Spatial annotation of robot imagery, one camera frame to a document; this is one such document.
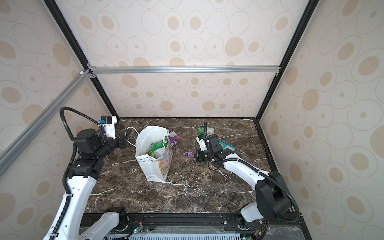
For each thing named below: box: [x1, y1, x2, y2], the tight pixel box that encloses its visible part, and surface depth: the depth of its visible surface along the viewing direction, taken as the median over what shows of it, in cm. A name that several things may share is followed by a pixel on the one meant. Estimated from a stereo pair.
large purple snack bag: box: [183, 150, 197, 158], surface depth 90 cm
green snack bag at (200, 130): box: [197, 126, 215, 136], surface depth 113 cm
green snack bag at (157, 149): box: [146, 136, 169, 159], surface depth 85 cm
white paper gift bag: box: [135, 125, 173, 184], surface depth 82 cm
